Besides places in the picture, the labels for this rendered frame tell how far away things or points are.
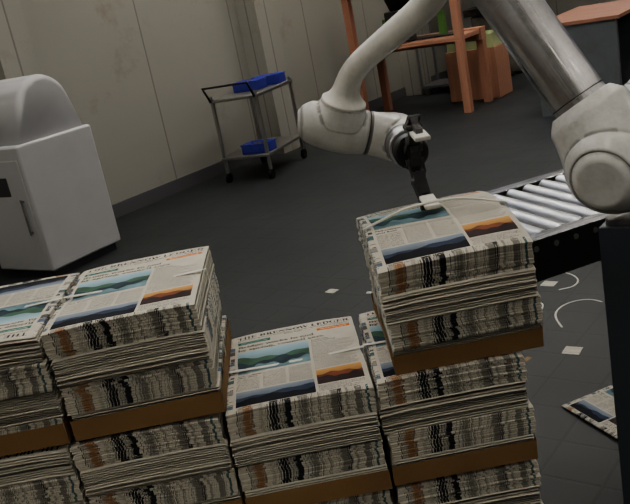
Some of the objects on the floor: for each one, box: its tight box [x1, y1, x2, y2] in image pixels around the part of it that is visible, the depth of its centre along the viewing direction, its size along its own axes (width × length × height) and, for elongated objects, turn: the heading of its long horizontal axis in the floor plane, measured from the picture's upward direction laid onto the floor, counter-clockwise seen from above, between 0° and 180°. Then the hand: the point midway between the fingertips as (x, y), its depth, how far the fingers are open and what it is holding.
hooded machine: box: [0, 74, 120, 277], centre depth 600 cm, size 69×63×136 cm
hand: (426, 171), depth 164 cm, fingers open, 13 cm apart
